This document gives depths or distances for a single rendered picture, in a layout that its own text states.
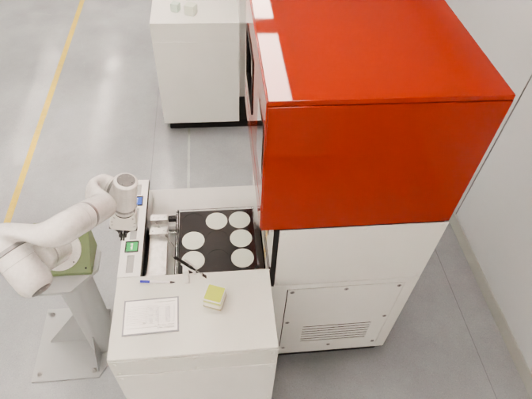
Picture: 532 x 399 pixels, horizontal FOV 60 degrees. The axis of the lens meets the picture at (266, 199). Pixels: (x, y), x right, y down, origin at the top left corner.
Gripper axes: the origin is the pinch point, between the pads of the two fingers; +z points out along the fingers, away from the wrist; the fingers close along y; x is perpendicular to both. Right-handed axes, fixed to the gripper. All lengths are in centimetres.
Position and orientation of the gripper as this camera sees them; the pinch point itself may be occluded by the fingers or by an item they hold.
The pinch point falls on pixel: (123, 234)
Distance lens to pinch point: 193.2
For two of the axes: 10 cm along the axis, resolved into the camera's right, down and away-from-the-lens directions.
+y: -9.6, -0.9, -2.5
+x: 1.0, 7.5, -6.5
